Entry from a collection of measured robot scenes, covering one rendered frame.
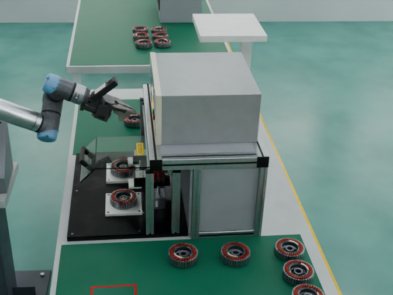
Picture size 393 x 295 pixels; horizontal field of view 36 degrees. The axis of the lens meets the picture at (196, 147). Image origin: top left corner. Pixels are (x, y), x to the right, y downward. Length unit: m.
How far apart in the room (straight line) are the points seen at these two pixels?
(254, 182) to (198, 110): 0.35
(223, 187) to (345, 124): 2.88
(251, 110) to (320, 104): 3.12
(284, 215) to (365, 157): 2.14
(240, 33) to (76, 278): 1.59
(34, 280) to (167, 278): 1.29
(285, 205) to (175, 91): 0.75
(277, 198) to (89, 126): 1.10
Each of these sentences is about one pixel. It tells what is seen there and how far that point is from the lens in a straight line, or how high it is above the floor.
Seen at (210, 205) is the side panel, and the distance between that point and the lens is 2.35.
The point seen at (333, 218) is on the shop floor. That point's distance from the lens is 3.94.
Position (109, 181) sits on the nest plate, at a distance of 2.71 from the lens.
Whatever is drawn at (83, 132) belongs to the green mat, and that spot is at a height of 0.75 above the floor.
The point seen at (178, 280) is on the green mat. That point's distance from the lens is 2.24.
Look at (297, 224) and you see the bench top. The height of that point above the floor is 0.75.
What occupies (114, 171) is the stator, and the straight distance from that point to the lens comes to 2.72.
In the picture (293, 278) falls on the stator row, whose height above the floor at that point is 0.78.
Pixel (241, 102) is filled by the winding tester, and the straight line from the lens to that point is 2.26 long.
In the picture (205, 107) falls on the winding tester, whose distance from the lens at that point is 2.24.
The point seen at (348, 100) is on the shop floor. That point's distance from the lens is 5.51.
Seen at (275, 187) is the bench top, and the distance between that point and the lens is 2.77.
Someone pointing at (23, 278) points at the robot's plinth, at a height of 0.02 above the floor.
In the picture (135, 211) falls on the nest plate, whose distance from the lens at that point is 2.51.
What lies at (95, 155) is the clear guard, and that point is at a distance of 2.34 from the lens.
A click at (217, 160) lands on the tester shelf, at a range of 2.23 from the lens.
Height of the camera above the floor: 2.25
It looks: 30 degrees down
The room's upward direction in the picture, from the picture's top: 2 degrees clockwise
